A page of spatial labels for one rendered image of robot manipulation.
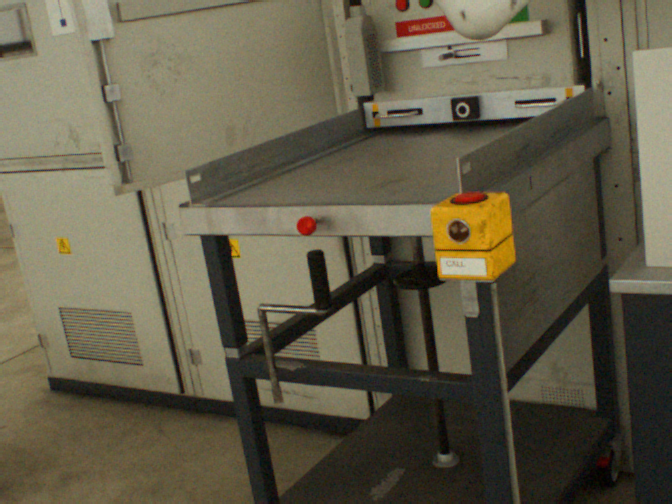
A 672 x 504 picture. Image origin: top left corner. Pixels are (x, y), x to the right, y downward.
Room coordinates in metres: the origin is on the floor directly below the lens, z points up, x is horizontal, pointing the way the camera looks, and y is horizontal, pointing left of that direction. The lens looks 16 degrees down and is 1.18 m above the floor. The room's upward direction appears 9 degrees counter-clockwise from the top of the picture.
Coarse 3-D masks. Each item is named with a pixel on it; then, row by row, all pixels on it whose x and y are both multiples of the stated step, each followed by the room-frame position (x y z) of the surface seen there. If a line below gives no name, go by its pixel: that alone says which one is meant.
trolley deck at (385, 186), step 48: (384, 144) 2.06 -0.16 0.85; (432, 144) 1.95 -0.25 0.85; (480, 144) 1.86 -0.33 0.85; (576, 144) 1.74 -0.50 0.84; (240, 192) 1.76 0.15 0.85; (288, 192) 1.68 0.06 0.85; (336, 192) 1.61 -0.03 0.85; (384, 192) 1.55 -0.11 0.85; (432, 192) 1.49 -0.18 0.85; (528, 192) 1.52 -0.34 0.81
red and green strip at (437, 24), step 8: (520, 16) 2.01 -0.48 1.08; (400, 24) 2.17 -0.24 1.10; (408, 24) 2.16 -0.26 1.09; (416, 24) 2.15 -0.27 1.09; (424, 24) 2.14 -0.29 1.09; (432, 24) 2.13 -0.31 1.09; (440, 24) 2.11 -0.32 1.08; (448, 24) 2.10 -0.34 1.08; (400, 32) 2.17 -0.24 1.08; (408, 32) 2.16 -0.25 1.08; (416, 32) 2.15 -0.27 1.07; (424, 32) 2.14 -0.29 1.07; (432, 32) 2.13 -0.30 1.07; (440, 32) 2.12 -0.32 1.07
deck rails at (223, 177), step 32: (576, 96) 1.85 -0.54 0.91; (320, 128) 2.08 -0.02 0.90; (352, 128) 2.19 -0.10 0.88; (544, 128) 1.69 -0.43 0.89; (576, 128) 1.84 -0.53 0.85; (224, 160) 1.79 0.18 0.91; (256, 160) 1.87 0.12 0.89; (288, 160) 1.96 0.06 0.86; (480, 160) 1.45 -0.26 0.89; (512, 160) 1.56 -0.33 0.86; (192, 192) 1.70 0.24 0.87; (224, 192) 1.77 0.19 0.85
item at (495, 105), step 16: (448, 96) 2.10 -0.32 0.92; (464, 96) 2.08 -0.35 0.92; (480, 96) 2.06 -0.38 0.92; (496, 96) 2.04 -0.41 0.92; (512, 96) 2.02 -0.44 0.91; (528, 96) 1.99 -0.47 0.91; (544, 96) 1.97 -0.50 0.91; (368, 112) 2.23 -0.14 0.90; (400, 112) 2.18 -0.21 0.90; (432, 112) 2.13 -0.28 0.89; (448, 112) 2.11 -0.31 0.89; (480, 112) 2.06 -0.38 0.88; (496, 112) 2.04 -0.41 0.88; (512, 112) 2.02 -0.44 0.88; (528, 112) 2.00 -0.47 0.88
